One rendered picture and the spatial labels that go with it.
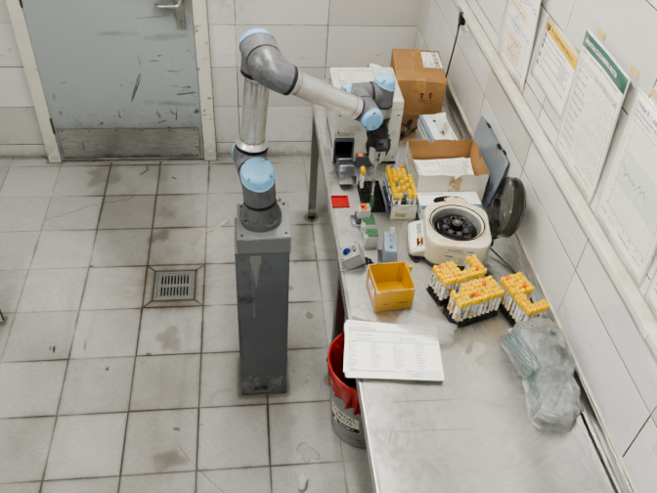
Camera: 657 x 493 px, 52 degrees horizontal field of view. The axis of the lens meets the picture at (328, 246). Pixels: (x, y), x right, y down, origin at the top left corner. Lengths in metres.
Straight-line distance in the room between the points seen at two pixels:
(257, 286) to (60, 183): 2.07
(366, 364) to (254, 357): 0.88
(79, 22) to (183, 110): 0.74
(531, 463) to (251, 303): 1.20
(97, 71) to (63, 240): 0.97
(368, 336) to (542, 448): 0.61
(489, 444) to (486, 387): 0.20
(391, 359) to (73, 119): 2.78
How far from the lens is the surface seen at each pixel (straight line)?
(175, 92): 4.16
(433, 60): 3.38
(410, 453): 1.99
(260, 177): 2.31
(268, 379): 3.04
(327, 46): 4.10
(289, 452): 2.97
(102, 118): 4.32
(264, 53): 2.14
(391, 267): 2.33
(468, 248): 2.42
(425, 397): 2.10
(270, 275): 2.55
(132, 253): 3.80
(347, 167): 2.77
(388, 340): 2.19
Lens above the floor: 2.57
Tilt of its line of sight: 43 degrees down
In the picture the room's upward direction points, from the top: 4 degrees clockwise
